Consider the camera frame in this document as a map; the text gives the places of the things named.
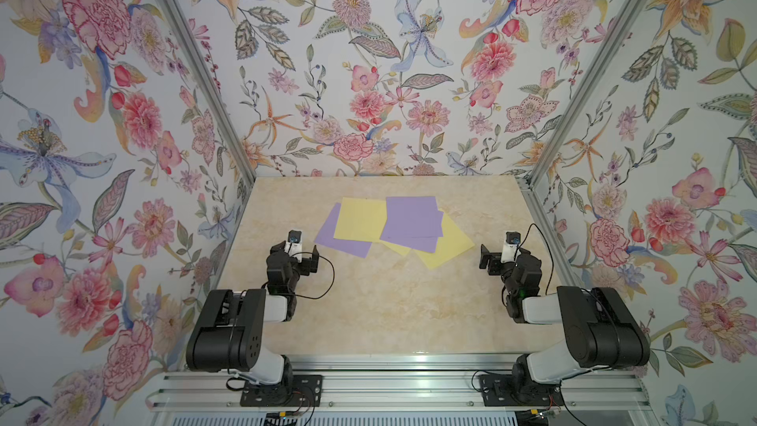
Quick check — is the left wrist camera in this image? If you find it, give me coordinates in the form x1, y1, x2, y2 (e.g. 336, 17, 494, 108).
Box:
285, 230, 303, 258

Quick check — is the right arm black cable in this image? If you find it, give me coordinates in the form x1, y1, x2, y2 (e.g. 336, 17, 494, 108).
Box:
518, 223, 556, 297

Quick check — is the right aluminium corner post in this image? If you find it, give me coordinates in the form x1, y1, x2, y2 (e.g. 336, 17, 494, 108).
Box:
518, 0, 648, 191

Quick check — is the aluminium front rail frame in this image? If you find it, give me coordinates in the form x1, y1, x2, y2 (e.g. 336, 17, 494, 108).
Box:
146, 354, 658, 425

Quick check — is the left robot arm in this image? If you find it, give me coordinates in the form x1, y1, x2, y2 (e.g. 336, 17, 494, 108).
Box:
185, 242, 321, 391

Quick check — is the left aluminium corner post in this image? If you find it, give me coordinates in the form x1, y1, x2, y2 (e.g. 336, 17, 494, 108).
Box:
158, 0, 256, 187

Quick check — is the yellow paper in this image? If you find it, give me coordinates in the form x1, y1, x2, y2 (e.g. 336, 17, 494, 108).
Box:
380, 211, 474, 269
334, 197, 388, 243

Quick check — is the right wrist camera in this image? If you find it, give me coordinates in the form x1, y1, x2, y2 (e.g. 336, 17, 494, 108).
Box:
501, 231, 522, 263

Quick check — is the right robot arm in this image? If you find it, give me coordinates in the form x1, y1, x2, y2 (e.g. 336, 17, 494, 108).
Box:
479, 245, 651, 394

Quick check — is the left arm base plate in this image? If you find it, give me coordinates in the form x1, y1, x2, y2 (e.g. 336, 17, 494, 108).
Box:
240, 375, 324, 408

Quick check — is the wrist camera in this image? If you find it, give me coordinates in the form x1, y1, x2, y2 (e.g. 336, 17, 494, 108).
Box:
501, 231, 522, 263
285, 230, 303, 258

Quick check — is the purple paper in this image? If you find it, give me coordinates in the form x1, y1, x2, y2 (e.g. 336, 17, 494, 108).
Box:
380, 210, 444, 252
382, 196, 444, 241
312, 202, 373, 260

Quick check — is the aluminium corner post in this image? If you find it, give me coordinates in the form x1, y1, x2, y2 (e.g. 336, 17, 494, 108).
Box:
158, 0, 256, 187
518, 0, 648, 191

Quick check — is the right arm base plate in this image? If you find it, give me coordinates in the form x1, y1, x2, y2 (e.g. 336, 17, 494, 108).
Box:
474, 374, 565, 409

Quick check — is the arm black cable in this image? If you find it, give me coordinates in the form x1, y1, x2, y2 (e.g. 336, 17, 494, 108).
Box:
292, 250, 336, 302
518, 223, 556, 297

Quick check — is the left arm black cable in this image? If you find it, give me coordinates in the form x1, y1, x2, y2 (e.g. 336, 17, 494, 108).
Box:
292, 250, 336, 302

